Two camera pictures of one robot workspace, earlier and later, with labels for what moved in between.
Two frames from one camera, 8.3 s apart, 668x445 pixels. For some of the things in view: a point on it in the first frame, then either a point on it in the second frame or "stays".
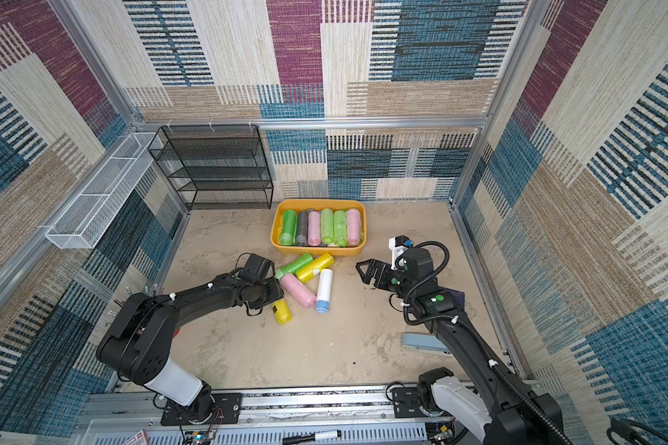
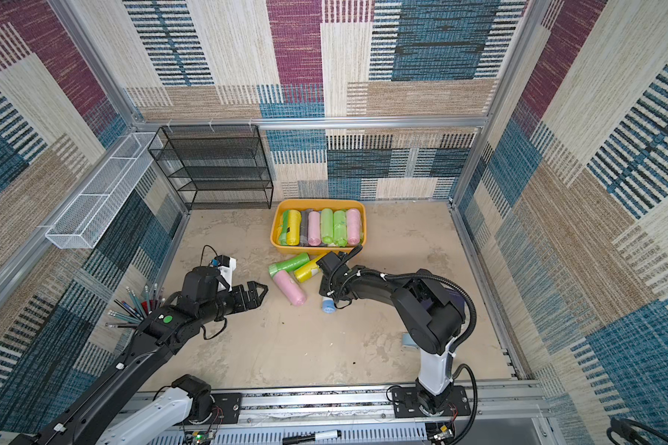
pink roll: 353,227 stays
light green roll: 340,235 stays
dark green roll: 289,223 stays
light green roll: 327,225 stays
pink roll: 314,236 stays
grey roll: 301,230 stays
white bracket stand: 398,246 → 330,261
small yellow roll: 283,314 → 293,232
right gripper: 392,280 → 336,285
